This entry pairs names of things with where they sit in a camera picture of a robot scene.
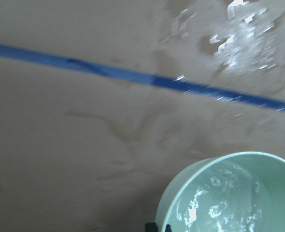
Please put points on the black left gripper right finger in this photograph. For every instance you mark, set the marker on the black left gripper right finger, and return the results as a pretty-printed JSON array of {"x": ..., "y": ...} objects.
[{"x": 168, "y": 228}]

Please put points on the mint green bowl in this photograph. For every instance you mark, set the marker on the mint green bowl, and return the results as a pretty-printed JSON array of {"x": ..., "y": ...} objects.
[{"x": 240, "y": 192}]

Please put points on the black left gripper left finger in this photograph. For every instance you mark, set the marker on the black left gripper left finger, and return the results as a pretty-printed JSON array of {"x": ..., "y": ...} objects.
[{"x": 151, "y": 227}]

